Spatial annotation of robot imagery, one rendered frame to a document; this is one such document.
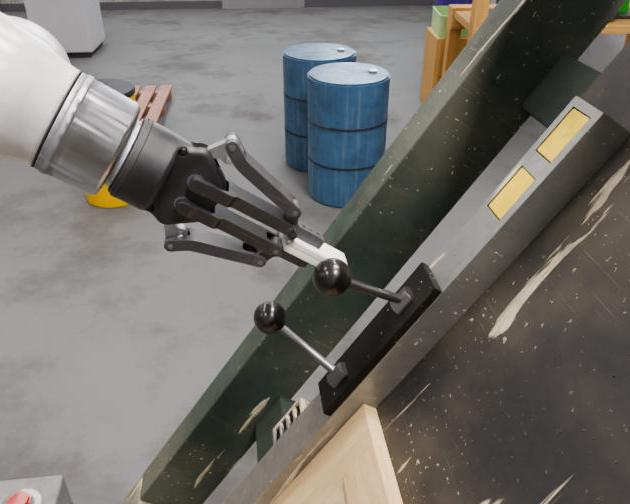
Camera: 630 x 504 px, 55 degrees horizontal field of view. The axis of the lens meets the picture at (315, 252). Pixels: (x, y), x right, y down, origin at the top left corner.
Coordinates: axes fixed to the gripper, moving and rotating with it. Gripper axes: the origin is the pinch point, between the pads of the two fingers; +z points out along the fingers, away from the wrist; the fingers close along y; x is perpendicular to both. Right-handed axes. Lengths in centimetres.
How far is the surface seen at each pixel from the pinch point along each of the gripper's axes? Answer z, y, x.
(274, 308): 2.0, 10.3, -3.9
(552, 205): 15.4, -17.0, 3.2
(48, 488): -3, 76, -24
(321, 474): 14.7, 21.6, 6.3
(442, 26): 184, -31, -466
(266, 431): 20.1, 39.6, -16.6
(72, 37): -87, 217, -709
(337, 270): 0.9, -1.4, 4.5
